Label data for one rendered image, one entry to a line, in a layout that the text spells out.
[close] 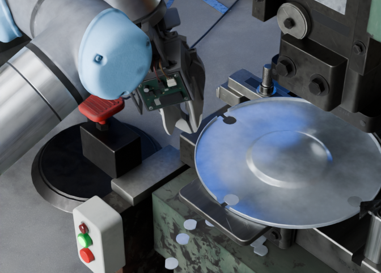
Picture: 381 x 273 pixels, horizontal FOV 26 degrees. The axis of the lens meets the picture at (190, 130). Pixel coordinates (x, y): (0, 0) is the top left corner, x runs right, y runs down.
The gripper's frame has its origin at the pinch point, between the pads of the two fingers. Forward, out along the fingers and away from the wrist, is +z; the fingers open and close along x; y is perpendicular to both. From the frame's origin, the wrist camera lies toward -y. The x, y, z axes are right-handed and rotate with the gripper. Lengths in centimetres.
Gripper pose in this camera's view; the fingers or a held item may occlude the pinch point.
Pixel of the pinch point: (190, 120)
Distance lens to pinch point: 109.3
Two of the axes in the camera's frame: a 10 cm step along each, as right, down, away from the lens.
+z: 3.2, 7.1, 6.2
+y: 0.1, 6.5, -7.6
